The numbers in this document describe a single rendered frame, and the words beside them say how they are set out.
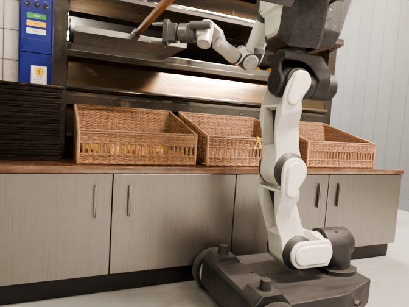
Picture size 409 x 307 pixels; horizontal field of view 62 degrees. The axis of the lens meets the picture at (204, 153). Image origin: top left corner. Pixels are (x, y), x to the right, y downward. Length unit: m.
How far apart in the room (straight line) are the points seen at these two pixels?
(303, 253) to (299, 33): 0.85
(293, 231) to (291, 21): 0.82
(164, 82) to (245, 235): 1.02
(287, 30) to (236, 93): 1.01
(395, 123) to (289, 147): 3.11
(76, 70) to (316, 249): 1.52
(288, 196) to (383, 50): 3.55
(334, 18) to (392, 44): 3.20
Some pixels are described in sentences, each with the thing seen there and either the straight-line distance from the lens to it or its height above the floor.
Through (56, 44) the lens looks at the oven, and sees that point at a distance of 2.07.
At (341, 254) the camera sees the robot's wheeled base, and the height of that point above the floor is 0.26.
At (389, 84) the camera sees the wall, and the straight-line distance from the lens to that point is 4.56.
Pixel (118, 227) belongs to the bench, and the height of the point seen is 0.31.
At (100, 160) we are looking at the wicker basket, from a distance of 1.57.
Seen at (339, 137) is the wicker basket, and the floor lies 0.76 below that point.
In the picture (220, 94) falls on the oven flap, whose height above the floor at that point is 0.99.
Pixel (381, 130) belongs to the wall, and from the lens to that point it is 4.55.
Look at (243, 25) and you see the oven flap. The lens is 2.24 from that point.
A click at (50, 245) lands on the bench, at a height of 0.25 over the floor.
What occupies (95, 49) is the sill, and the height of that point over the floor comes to 1.16.
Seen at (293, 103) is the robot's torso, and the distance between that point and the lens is 1.36.
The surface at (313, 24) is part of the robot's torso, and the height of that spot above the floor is 1.18.
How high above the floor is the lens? 0.78
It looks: 5 degrees down
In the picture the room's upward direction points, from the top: 4 degrees clockwise
